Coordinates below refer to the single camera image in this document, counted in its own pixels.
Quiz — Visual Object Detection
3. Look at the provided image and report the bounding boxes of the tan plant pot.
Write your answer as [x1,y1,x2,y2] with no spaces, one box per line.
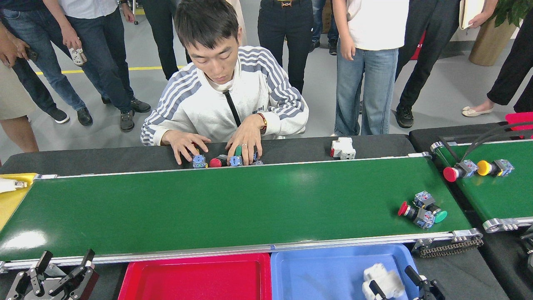
[469,17,519,67]

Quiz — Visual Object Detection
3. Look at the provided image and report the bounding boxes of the seated person's left hand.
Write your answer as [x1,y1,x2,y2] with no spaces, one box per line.
[226,115,265,166]

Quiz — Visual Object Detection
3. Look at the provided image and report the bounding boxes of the blue plastic tray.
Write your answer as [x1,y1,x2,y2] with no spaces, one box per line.
[271,244,421,300]

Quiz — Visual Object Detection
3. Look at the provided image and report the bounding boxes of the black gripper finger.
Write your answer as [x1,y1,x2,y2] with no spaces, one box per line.
[370,280,388,300]
[405,265,445,300]

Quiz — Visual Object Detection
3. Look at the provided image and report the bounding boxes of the white patterned cup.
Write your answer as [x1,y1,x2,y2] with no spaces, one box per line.
[69,47,88,66]

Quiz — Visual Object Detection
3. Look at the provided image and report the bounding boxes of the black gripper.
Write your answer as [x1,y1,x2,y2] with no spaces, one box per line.
[5,249,100,300]

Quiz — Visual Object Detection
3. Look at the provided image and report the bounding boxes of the standing person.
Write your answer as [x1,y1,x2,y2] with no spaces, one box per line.
[139,0,192,80]
[12,54,70,124]
[309,0,339,56]
[0,21,40,153]
[461,12,533,118]
[227,0,247,46]
[395,0,500,129]
[257,0,315,94]
[42,0,151,133]
[332,0,411,137]
[0,0,93,127]

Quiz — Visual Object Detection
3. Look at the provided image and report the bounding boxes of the green feeder conveyor belt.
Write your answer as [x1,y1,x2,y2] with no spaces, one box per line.
[430,140,533,233]

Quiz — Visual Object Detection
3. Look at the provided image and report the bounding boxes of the seated person's right hand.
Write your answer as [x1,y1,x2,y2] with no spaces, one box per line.
[162,130,212,165]

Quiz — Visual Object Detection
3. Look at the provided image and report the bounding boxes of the white circuit breaker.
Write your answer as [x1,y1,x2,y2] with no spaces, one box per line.
[361,262,406,300]
[330,137,356,160]

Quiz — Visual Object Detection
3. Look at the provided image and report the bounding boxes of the long green conveyor belt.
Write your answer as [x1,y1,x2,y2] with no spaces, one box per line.
[0,152,484,271]

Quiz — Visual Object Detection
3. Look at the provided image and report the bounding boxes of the red plastic tray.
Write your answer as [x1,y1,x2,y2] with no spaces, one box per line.
[118,253,272,300]

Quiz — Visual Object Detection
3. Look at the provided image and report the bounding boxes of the red bin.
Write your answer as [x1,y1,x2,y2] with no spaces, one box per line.
[505,112,533,140]

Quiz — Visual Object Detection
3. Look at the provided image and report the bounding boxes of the black drive chain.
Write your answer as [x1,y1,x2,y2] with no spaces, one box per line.
[412,237,484,258]

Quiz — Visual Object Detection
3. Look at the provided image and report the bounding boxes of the red floor sign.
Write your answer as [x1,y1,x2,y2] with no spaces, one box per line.
[410,31,426,61]

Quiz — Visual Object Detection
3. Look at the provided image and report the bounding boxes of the cardboard box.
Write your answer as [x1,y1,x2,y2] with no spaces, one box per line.
[321,0,333,34]

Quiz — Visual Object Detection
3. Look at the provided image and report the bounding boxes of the white light bulb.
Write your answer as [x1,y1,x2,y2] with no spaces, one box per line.
[0,178,28,193]

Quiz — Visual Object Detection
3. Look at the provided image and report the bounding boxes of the yellow push button switch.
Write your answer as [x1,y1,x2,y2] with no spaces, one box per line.
[477,159,515,178]

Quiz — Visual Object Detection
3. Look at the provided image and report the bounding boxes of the black cables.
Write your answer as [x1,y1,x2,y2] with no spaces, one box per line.
[441,122,533,163]

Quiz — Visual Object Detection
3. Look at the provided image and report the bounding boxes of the yellow plastic tray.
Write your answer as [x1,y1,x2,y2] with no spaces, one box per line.
[0,173,38,232]

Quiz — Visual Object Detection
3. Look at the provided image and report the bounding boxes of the seated person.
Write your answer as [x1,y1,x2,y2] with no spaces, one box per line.
[140,0,309,147]

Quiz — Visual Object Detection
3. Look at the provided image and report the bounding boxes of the green plant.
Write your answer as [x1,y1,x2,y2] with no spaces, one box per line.
[491,0,533,28]

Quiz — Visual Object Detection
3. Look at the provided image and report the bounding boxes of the cream notebook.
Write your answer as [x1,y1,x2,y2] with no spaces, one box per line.
[459,0,486,30]

